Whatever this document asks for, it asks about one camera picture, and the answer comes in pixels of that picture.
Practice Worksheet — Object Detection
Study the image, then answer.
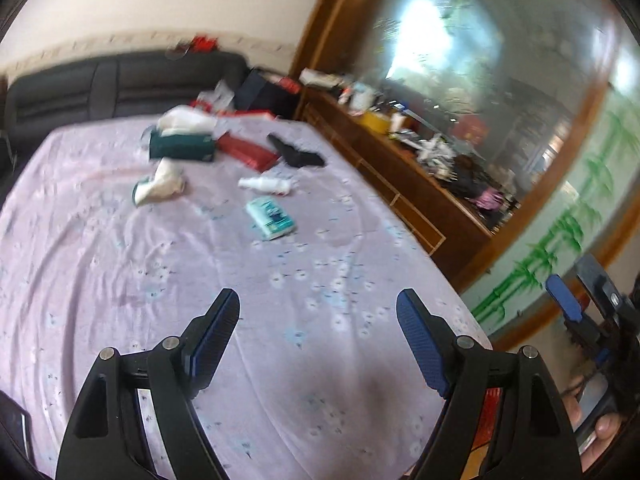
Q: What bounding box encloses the teal cartoon tissue pack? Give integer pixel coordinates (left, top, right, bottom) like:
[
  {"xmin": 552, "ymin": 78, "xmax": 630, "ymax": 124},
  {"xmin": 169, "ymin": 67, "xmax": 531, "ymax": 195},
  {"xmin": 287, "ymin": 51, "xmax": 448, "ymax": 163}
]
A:
[{"xmin": 245, "ymin": 196, "xmax": 296, "ymax": 240}]

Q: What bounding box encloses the white small bottle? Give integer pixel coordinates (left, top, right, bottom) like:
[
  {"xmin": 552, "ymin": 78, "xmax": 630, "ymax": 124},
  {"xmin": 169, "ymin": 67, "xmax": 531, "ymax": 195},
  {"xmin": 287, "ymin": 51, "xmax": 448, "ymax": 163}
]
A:
[{"xmin": 238, "ymin": 177, "xmax": 292, "ymax": 196}]

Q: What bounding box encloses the person's right hand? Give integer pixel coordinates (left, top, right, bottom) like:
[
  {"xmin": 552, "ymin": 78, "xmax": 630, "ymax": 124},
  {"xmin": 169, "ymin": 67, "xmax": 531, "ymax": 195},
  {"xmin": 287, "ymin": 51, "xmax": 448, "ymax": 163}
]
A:
[{"xmin": 562, "ymin": 373, "xmax": 624, "ymax": 472}]

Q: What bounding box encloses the red orange plastic basket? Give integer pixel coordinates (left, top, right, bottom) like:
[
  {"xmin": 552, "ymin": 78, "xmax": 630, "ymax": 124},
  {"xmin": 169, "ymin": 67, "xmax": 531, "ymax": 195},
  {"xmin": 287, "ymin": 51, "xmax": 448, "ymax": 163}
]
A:
[{"xmin": 461, "ymin": 388, "xmax": 502, "ymax": 480}]

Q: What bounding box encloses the bamboo painted glass panel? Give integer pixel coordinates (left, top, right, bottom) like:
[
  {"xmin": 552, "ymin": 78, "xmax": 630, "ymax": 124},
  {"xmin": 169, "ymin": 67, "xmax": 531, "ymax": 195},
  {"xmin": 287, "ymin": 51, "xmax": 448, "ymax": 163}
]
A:
[{"xmin": 462, "ymin": 46, "xmax": 639, "ymax": 335}]

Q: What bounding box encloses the pink item on cabinet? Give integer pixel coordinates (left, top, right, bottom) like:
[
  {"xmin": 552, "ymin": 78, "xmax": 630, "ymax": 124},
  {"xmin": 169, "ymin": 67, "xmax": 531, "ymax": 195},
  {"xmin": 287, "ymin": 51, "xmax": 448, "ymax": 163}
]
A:
[{"xmin": 471, "ymin": 188, "xmax": 504, "ymax": 211}]

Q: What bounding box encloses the wooden sideboard cabinet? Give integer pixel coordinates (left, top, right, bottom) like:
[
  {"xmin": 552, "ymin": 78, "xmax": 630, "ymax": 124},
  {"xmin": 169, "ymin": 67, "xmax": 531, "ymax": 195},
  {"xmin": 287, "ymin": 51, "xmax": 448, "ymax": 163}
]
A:
[{"xmin": 296, "ymin": 90, "xmax": 494, "ymax": 292}]

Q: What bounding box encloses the black bag on cabinet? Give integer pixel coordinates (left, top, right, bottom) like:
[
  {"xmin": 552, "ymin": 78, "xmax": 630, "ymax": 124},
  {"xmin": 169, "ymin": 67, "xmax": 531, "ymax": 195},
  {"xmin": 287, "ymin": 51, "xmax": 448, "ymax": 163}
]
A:
[{"xmin": 445, "ymin": 155, "xmax": 489, "ymax": 200}]

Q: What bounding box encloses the lilac floral bed sheet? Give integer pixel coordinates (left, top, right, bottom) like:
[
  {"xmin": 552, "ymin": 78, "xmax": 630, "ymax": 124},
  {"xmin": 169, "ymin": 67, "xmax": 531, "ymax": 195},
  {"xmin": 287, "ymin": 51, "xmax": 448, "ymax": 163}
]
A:
[{"xmin": 1, "ymin": 117, "xmax": 485, "ymax": 479}]

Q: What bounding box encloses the white green crumpled cloth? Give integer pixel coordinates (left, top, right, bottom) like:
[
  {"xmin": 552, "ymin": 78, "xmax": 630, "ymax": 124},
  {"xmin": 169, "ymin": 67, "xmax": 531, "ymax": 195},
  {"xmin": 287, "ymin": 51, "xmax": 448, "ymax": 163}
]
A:
[{"xmin": 132, "ymin": 158, "xmax": 186, "ymax": 207}]

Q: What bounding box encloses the black phone on bed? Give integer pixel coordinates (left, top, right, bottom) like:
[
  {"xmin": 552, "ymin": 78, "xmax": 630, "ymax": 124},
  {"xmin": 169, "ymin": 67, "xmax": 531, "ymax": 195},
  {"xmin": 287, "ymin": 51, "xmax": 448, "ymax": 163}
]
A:
[{"xmin": 0, "ymin": 391, "xmax": 35, "ymax": 464}]

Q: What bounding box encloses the green tissue box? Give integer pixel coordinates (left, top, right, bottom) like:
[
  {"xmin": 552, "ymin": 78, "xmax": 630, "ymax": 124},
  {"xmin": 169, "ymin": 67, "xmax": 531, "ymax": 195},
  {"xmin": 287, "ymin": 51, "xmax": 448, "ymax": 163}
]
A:
[{"xmin": 149, "ymin": 129, "xmax": 216, "ymax": 162}]

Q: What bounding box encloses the dark red pouch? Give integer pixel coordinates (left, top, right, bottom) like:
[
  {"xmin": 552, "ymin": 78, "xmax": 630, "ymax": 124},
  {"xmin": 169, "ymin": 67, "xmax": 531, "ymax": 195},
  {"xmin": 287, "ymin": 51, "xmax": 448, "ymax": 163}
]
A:
[{"xmin": 216, "ymin": 131, "xmax": 280, "ymax": 172}]

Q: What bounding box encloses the etched glass partition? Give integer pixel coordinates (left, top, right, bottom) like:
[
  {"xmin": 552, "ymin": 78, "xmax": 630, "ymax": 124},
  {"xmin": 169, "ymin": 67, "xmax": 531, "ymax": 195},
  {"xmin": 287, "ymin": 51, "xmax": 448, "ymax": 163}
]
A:
[{"xmin": 349, "ymin": 0, "xmax": 610, "ymax": 200}]

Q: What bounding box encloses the black pistol-shaped object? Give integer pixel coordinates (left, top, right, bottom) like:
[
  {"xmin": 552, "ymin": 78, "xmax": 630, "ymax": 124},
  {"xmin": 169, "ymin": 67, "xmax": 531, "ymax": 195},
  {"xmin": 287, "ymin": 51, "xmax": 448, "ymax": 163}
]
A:
[{"xmin": 267, "ymin": 133, "xmax": 326, "ymax": 168}]

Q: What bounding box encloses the white plastic jar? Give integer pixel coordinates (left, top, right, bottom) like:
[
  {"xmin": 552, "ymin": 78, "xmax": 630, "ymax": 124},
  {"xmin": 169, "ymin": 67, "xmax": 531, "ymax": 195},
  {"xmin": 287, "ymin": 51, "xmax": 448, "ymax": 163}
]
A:
[{"xmin": 349, "ymin": 89, "xmax": 376, "ymax": 114}]

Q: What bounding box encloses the white bag near sofa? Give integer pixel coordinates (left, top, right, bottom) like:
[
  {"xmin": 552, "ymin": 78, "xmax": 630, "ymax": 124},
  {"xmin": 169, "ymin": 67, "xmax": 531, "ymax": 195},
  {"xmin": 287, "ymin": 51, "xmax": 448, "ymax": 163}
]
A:
[{"xmin": 194, "ymin": 80, "xmax": 235, "ymax": 114}]

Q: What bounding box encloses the dark blue shopping bag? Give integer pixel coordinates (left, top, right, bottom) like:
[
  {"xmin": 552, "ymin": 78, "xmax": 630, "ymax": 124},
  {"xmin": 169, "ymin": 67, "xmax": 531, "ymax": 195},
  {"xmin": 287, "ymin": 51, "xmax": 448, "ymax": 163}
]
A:
[{"xmin": 234, "ymin": 68, "xmax": 302, "ymax": 120}]

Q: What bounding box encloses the black leather sofa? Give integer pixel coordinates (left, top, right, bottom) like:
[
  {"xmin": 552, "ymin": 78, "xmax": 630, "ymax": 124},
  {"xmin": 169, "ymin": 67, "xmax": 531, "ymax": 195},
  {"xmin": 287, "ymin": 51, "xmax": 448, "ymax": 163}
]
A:
[{"xmin": 2, "ymin": 50, "xmax": 248, "ymax": 156}]

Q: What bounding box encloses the red item on sofa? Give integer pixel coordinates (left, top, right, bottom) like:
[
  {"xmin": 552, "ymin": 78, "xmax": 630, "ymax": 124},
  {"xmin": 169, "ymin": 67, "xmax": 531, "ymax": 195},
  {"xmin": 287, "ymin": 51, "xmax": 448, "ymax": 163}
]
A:
[{"xmin": 165, "ymin": 35, "xmax": 219, "ymax": 60}]

